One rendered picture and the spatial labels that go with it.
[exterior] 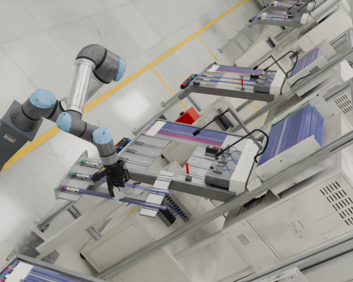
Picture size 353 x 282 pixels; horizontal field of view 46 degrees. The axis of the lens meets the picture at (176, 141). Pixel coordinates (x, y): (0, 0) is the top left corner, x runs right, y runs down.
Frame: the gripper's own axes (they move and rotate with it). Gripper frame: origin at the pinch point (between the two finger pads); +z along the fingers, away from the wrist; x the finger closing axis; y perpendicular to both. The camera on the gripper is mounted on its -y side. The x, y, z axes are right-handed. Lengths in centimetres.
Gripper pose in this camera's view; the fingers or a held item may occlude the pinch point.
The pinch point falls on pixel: (118, 198)
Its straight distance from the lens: 195.0
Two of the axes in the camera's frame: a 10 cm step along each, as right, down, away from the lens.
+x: 2.5, -4.9, 8.4
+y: 9.5, -0.6, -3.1
